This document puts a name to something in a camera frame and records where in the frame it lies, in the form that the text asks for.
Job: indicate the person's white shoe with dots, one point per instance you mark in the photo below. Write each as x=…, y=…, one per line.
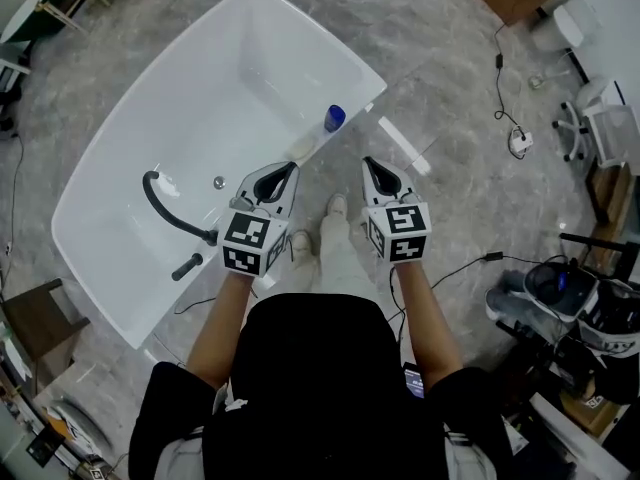
x=337, y=204
x=301, y=248

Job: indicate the black phone with lit screen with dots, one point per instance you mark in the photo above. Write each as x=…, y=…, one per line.
x=414, y=383

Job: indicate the black curved faucet spout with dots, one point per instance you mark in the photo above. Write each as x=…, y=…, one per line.
x=150, y=198

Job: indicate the white power strip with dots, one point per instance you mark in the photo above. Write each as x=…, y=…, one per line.
x=522, y=141

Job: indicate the person's black shirt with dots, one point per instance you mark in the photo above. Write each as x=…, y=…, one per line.
x=170, y=408

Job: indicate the black power adapter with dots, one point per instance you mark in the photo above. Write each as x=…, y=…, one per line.
x=494, y=257
x=499, y=61

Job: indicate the wooden chair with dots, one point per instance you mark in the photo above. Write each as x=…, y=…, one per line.
x=52, y=10

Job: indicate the round dark green table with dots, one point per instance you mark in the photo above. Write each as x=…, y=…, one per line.
x=37, y=23

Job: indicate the person's right white shoe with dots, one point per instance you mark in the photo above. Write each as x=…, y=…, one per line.
x=337, y=204

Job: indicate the person's left forearm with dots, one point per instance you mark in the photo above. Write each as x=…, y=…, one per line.
x=220, y=328

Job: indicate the person's right forearm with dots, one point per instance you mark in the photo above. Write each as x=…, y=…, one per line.
x=425, y=328

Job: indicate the person's left white shoe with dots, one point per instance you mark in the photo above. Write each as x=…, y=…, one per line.
x=301, y=248

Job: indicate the white bathtub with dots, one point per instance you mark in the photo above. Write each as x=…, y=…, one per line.
x=200, y=93

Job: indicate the white office chair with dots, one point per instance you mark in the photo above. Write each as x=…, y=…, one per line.
x=592, y=98

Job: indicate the dark wooden stool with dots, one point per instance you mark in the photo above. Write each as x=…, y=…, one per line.
x=35, y=313

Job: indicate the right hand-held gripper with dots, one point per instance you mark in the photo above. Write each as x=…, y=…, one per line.
x=405, y=223

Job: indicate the white cabinet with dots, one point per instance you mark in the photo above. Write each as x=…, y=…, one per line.
x=10, y=65

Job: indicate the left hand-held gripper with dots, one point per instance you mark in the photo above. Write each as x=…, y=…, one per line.
x=245, y=233

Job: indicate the blue bottle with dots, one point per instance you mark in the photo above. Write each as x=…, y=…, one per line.
x=334, y=118

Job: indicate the white cylindrical bin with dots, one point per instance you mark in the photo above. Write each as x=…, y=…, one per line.
x=567, y=23

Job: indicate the white soap bar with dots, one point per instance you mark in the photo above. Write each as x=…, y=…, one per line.
x=303, y=147

